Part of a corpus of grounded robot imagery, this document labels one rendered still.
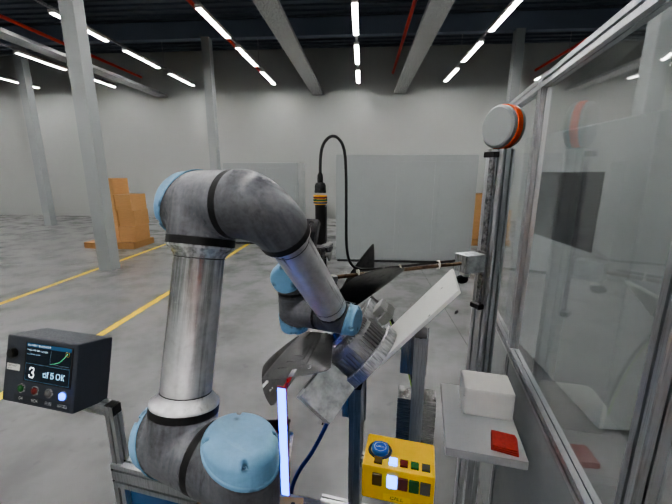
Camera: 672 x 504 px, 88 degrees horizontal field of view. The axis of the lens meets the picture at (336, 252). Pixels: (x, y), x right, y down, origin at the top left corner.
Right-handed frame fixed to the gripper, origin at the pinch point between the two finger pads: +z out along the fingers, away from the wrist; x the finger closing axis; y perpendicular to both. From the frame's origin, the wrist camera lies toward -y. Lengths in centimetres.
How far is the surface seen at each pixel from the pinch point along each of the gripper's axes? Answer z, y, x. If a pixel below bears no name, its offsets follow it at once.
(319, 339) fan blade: -10.5, 30.1, 1.3
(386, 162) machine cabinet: 555, -36, -38
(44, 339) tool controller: -42, 23, -70
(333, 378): -7.9, 45.4, 5.3
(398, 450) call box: -38, 41, 29
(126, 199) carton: 543, 42, -619
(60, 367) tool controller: -44, 29, -63
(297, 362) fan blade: -22.8, 31.6, -1.7
